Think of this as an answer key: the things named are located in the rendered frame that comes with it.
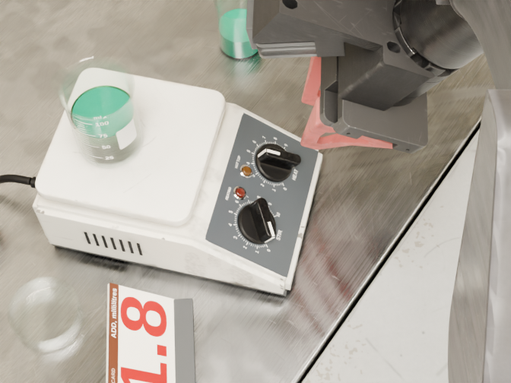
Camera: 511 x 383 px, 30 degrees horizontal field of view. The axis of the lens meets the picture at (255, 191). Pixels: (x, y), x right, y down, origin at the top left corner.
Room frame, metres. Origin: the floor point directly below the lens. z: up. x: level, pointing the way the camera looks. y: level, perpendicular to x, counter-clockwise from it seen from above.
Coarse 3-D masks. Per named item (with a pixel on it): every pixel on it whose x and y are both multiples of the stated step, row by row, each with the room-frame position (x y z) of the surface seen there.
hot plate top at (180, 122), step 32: (160, 96) 0.44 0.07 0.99; (192, 96) 0.43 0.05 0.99; (64, 128) 0.41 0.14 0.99; (160, 128) 0.40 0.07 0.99; (192, 128) 0.40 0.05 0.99; (64, 160) 0.38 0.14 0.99; (160, 160) 0.38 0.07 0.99; (192, 160) 0.38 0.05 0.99; (64, 192) 0.35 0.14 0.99; (96, 192) 0.35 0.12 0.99; (128, 192) 0.35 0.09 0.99; (160, 192) 0.35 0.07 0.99; (192, 192) 0.35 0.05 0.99
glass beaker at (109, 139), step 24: (72, 72) 0.41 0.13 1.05; (96, 72) 0.42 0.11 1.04; (120, 72) 0.41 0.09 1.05; (72, 96) 0.41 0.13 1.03; (72, 120) 0.38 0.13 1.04; (96, 120) 0.37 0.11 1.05; (120, 120) 0.38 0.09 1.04; (96, 144) 0.37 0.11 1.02; (120, 144) 0.37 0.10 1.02; (96, 168) 0.37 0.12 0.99; (120, 168) 0.37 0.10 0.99
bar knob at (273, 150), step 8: (272, 144) 0.41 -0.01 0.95; (264, 152) 0.39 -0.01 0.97; (272, 152) 0.39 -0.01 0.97; (280, 152) 0.39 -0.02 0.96; (288, 152) 0.40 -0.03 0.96; (256, 160) 0.39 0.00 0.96; (264, 160) 0.39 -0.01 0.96; (272, 160) 0.39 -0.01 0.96; (280, 160) 0.39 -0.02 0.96; (288, 160) 0.39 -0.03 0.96; (296, 160) 0.39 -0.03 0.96; (264, 168) 0.39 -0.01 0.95; (272, 168) 0.39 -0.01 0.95; (280, 168) 0.39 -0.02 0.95; (288, 168) 0.39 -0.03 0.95; (264, 176) 0.38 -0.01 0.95; (272, 176) 0.38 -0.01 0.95; (280, 176) 0.38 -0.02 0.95; (288, 176) 0.39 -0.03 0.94
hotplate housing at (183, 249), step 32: (224, 128) 0.42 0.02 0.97; (224, 160) 0.39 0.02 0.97; (320, 160) 0.41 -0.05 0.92; (64, 224) 0.34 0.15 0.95; (96, 224) 0.34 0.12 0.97; (128, 224) 0.33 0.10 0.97; (160, 224) 0.33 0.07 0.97; (192, 224) 0.33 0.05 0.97; (128, 256) 0.33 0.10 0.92; (160, 256) 0.32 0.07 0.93; (192, 256) 0.32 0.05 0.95; (224, 256) 0.31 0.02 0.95; (256, 288) 0.30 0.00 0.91; (288, 288) 0.30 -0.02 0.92
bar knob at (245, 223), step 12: (252, 204) 0.35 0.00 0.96; (264, 204) 0.35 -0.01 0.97; (240, 216) 0.34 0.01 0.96; (252, 216) 0.34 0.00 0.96; (264, 216) 0.34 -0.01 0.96; (240, 228) 0.33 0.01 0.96; (252, 228) 0.33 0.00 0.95; (264, 228) 0.33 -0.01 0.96; (252, 240) 0.33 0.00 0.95; (264, 240) 0.32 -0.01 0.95
